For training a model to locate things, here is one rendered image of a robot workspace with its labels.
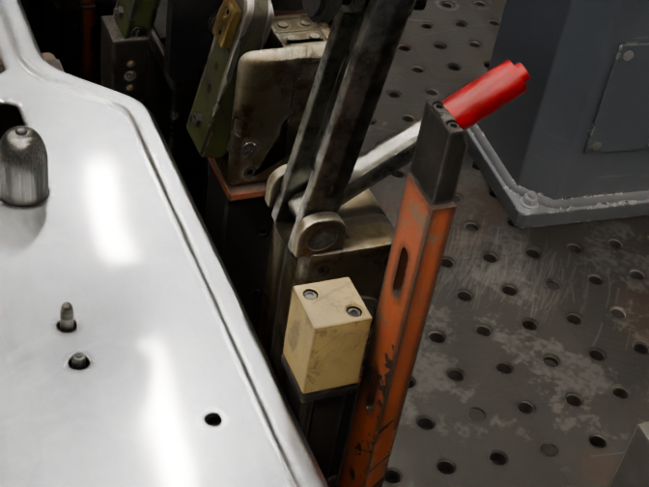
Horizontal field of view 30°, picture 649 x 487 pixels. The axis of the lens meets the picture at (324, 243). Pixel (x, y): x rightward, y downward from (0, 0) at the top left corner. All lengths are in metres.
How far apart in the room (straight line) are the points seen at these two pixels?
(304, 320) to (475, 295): 0.60
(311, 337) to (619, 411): 0.57
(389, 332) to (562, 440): 0.50
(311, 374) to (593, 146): 0.69
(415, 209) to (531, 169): 0.74
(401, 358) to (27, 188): 0.27
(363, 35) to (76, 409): 0.25
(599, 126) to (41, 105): 0.63
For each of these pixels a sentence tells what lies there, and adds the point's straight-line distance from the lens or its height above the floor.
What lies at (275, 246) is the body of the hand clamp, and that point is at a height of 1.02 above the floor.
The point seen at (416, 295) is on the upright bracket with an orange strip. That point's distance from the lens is 0.61.
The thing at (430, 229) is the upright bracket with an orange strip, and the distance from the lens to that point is 0.58.
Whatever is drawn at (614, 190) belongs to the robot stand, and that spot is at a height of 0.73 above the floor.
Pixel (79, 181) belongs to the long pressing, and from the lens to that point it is 0.81.
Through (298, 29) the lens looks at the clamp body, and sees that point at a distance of 0.86.
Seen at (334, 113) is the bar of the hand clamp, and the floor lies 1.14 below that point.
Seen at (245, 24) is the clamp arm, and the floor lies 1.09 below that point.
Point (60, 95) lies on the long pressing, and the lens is 0.89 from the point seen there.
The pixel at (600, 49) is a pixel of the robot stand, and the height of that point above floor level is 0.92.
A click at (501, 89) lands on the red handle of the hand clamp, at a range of 0.70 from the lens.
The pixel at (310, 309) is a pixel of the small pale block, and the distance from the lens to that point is 0.64.
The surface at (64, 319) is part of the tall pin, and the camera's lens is 0.71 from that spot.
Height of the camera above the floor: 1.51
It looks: 40 degrees down
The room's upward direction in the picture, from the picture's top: 10 degrees clockwise
